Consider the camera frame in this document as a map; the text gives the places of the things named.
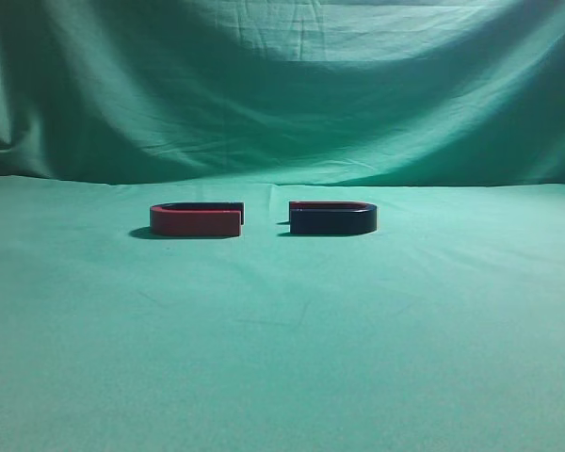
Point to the blue-red horseshoe magnet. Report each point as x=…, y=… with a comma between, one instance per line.
x=332, y=218

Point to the left red-blue horseshoe magnet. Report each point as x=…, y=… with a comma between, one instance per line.
x=197, y=219

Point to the green cloth backdrop and cover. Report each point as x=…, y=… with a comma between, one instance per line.
x=443, y=330

